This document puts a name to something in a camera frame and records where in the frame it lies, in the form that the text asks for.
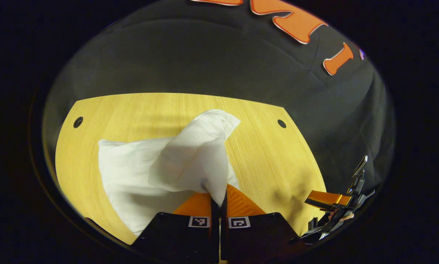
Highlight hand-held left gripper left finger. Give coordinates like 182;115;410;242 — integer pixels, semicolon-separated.
132;192;221;264

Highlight white jeans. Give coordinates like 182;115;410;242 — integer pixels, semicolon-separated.
98;109;241;236

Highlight black backdrop cloth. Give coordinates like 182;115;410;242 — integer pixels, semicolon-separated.
42;0;396;220

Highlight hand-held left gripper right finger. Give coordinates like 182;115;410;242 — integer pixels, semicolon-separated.
221;183;300;263

